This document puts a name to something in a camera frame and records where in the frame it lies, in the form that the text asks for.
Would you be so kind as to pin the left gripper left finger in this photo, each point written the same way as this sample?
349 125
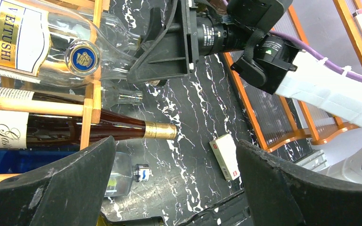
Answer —
67 192

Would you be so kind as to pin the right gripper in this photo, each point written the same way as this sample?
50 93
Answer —
174 42

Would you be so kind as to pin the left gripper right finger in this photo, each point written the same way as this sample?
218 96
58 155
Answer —
280 193

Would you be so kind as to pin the clear labelled liquor bottle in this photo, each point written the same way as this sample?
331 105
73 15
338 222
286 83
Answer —
47 44

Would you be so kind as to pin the dark green black-cap wine bottle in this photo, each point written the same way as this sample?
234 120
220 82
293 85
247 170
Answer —
153 221

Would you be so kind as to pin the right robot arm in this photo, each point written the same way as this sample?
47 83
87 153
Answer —
271 61

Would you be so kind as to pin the clear square blue-label bottle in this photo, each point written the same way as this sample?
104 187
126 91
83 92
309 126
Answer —
124 173

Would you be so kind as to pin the clear black-cap bottle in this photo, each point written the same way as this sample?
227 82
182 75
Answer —
113 95

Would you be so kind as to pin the brown gold-cap wine bottle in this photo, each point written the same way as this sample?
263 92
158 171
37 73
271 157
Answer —
20 130

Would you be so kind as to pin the white rectangular box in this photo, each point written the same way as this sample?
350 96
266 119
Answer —
224 149

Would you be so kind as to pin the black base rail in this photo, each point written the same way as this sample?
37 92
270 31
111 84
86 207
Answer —
234 210

